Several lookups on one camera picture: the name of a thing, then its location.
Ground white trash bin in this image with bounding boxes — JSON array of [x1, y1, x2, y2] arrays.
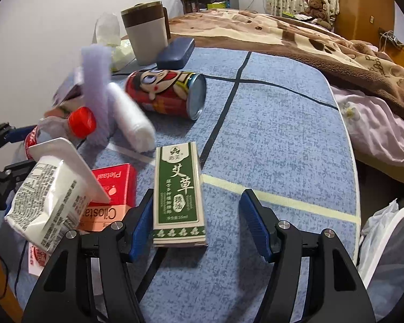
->
[[358, 200, 404, 322]]

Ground white foam roll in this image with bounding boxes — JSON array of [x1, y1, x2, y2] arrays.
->
[[108, 82, 155, 153]]

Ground green herbal box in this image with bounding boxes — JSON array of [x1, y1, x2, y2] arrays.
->
[[153, 142, 207, 247]]

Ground wooden bed headboard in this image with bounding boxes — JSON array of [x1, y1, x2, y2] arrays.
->
[[378, 28, 404, 67]]

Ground orange wooden wardrobe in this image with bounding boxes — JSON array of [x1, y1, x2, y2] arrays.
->
[[335, 0, 395, 45]]

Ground yellow tissue box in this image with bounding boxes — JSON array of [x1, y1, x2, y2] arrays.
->
[[92, 13, 135, 72]]

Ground purple foam net sleeve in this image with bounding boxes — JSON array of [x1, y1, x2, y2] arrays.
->
[[82, 44, 114, 146]]

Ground white yogurt cup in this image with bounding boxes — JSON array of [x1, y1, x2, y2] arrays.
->
[[5, 138, 110, 254]]

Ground pink bed sheet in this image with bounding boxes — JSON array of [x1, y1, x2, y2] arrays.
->
[[330, 85, 404, 167]]

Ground red cilostazol tablet box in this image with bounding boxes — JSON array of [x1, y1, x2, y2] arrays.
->
[[79, 163, 137, 232]]

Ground dark blue glasses case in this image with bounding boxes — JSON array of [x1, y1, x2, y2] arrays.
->
[[156, 37, 196, 70]]

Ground clear red-cap plastic bottle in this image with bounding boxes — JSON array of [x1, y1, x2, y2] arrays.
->
[[22, 107, 97, 160]]

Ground beige brown travel cup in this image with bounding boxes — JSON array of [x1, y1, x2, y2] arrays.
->
[[121, 1, 170, 65]]

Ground brown patterned blanket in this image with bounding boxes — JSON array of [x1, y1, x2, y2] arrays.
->
[[169, 9, 404, 120]]

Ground red cartoon drink can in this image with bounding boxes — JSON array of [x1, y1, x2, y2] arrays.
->
[[125, 69, 206, 121]]

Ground purple drink carton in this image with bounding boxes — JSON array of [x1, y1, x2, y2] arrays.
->
[[52, 66, 84, 112]]

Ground brown teddy bear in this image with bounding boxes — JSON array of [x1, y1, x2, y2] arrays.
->
[[300, 0, 333, 31]]

